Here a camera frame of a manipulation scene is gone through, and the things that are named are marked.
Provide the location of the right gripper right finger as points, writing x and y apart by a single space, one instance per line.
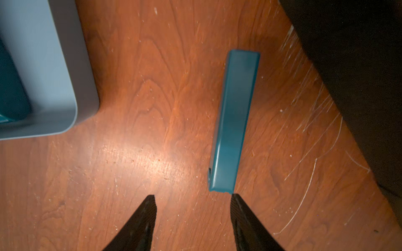
249 232

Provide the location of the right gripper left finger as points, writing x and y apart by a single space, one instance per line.
137 233

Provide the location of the teal block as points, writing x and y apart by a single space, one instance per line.
15 105
238 86

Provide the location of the blue plastic tray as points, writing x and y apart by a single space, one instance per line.
46 43

